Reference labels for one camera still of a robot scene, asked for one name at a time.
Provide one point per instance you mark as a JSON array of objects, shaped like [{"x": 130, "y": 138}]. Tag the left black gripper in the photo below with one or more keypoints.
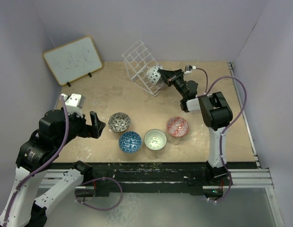
[{"x": 94, "y": 130}]

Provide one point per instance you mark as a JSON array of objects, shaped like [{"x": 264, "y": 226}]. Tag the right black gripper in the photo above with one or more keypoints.
[{"x": 167, "y": 75}]

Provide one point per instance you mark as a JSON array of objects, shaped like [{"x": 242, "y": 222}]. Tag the light blue patterned bowl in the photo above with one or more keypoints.
[{"x": 153, "y": 75}]

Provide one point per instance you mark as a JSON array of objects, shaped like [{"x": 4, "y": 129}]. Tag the red patterned bowl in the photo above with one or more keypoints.
[{"x": 177, "y": 126}]

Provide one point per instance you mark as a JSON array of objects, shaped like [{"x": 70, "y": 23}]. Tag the green and white bowl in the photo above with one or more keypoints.
[{"x": 155, "y": 139}]

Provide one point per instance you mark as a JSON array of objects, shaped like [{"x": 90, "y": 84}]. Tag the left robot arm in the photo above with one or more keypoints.
[{"x": 56, "y": 129}]

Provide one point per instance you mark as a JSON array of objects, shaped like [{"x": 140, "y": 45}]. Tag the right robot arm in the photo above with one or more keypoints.
[{"x": 216, "y": 115}]

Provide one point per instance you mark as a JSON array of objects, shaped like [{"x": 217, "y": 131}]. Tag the grey patterned bowl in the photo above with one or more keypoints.
[{"x": 119, "y": 122}]

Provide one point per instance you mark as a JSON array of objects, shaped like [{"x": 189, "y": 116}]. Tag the dark blue triangle-pattern bowl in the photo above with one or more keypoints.
[{"x": 130, "y": 142}]

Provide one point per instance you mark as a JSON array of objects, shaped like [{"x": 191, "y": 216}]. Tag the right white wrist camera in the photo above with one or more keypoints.
[{"x": 189, "y": 69}]

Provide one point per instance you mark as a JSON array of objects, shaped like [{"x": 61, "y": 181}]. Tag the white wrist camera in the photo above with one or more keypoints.
[
  {"x": 189, "y": 69},
  {"x": 74, "y": 103}
]

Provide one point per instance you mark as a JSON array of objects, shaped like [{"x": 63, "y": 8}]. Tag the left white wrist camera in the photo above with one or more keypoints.
[{"x": 74, "y": 103}]

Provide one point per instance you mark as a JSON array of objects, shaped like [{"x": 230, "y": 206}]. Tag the white wire dish rack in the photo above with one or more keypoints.
[{"x": 138, "y": 60}]

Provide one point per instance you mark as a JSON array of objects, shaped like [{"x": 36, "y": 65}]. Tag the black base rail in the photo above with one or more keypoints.
[{"x": 174, "y": 177}]

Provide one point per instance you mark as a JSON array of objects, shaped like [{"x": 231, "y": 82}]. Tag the small whiteboard with wooden frame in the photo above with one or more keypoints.
[{"x": 74, "y": 60}]

